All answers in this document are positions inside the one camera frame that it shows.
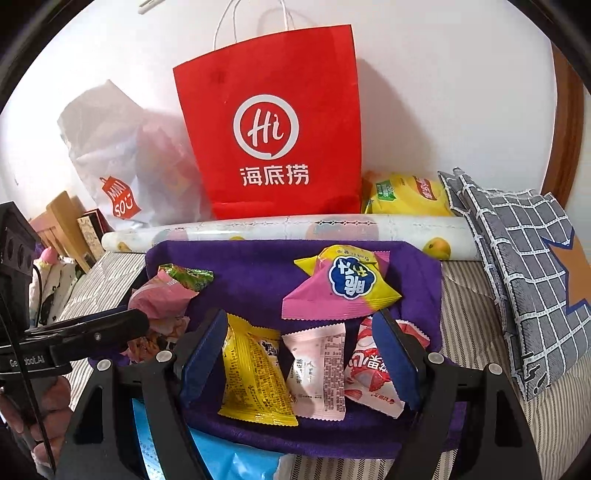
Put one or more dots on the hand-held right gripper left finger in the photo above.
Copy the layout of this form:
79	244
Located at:
203	360

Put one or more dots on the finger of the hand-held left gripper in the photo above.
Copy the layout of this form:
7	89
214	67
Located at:
115	325

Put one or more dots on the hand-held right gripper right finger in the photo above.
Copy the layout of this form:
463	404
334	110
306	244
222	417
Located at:
397	360

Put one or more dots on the white strawberry print snack packet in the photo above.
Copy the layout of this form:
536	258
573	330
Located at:
364	369

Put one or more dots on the pale pink snack packet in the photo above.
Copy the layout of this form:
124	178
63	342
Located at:
314	369

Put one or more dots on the person's left hand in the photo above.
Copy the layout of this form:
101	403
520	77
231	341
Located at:
51	401

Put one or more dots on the wooden cabinet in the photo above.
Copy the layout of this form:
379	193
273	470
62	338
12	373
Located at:
57	217

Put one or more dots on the white and pink garment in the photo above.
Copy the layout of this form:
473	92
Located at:
51	281

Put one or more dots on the patterned box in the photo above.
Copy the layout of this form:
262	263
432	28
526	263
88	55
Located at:
92	240

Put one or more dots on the purple towel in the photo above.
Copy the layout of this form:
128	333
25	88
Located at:
249	277

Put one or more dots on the pink and yellow snack packet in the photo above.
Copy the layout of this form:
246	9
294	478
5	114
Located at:
341	281

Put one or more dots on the blue tissue pack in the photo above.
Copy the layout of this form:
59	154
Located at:
231	457

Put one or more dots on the white plastic bag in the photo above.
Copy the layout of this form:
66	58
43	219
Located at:
101	147

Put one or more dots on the fruit print paper roll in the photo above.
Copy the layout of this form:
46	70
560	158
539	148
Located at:
277	228

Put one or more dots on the grey checked folded cloth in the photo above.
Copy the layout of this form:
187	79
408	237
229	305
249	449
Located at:
517	258

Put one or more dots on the yellow chip bag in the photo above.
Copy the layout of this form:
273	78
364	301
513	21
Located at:
406	194

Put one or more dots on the red paper bag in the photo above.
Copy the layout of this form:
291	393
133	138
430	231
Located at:
268	83

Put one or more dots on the brown wooden headboard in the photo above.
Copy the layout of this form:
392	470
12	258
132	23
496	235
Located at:
565	115

